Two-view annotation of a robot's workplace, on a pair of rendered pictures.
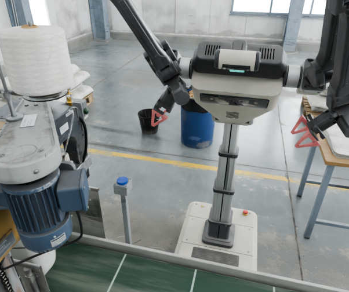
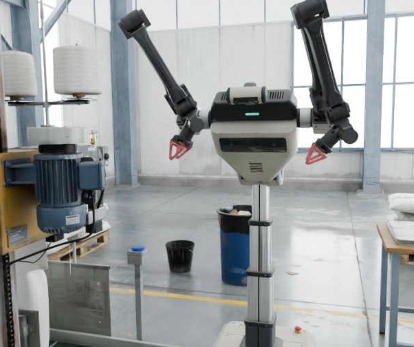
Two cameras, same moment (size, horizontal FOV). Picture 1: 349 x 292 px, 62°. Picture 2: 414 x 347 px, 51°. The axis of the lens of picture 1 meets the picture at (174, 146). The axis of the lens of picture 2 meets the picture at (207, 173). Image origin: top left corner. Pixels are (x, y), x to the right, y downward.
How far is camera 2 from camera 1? 0.83 m
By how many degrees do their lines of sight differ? 25
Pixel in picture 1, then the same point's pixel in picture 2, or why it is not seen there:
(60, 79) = (93, 81)
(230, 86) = (247, 128)
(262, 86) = (278, 126)
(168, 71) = (184, 104)
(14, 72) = (61, 73)
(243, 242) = not seen: outside the picture
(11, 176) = (48, 136)
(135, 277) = not seen: outside the picture
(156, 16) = (197, 156)
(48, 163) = (78, 133)
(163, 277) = not seen: outside the picture
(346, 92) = (335, 102)
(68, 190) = (89, 164)
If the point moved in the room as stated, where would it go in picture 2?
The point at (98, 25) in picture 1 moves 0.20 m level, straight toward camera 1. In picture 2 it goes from (124, 169) to (124, 169)
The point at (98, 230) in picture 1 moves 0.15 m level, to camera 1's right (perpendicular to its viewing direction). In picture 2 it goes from (104, 332) to (133, 333)
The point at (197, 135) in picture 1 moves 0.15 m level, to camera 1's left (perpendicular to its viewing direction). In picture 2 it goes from (241, 266) to (225, 266)
